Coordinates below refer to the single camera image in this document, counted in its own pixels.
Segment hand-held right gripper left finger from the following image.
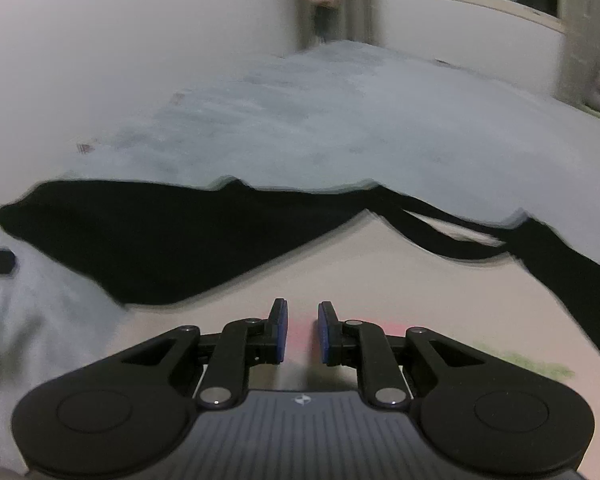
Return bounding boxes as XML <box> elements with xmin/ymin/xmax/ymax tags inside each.
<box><xmin>107</xmin><ymin>298</ymin><xmax>289</xmax><ymax>408</ymax></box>

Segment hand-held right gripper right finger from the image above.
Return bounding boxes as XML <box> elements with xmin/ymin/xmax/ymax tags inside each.
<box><xmin>317</xmin><ymin>301</ymin><xmax>501</xmax><ymax>408</ymax></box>

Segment beige t-shirt with black sleeves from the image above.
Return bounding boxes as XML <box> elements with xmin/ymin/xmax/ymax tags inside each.
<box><xmin>0</xmin><ymin>176</ymin><xmax>600</xmax><ymax>480</ymax></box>

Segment grey-blue bed blanket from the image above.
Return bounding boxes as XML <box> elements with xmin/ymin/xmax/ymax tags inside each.
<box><xmin>0</xmin><ymin>39</ymin><xmax>600</xmax><ymax>480</ymax></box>

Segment grey hanging garment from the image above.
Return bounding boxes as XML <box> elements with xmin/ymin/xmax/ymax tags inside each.
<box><xmin>312</xmin><ymin>5</ymin><xmax>338</xmax><ymax>43</ymax></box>

